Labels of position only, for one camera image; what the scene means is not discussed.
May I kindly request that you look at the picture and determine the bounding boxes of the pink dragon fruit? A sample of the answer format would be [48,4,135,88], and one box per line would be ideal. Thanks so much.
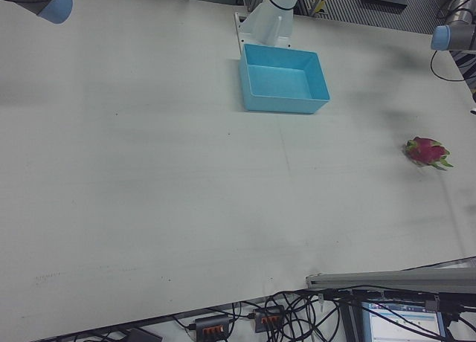
[404,135,454,171]

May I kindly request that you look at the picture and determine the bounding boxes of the blue plastic bin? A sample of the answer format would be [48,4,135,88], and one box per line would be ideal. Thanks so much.
[238,43,331,116]

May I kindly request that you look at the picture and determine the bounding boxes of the black orange USB hub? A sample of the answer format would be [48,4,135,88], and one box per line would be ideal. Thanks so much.
[248,305,286,334]
[189,314,231,339]

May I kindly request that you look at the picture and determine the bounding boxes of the aluminium profile bar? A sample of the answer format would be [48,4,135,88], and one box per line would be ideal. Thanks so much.
[305,258,476,293]

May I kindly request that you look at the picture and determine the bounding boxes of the ribbed grey panel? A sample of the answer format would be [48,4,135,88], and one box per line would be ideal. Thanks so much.
[293,0,451,34]

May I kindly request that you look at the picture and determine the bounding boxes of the flat black device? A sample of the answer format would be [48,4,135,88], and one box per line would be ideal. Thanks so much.
[124,326,163,342]

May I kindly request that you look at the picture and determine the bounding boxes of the computer monitor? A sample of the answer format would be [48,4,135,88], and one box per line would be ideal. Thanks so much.
[360,300,447,342]

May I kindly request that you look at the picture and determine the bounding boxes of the white pedestal stand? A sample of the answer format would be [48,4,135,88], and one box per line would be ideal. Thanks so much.
[233,0,305,60]

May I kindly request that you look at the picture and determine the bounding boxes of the black cable along bar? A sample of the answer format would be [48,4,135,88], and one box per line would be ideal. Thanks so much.
[323,285,476,313]

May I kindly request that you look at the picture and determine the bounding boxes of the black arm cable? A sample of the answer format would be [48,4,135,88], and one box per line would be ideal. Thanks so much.
[430,50,468,82]

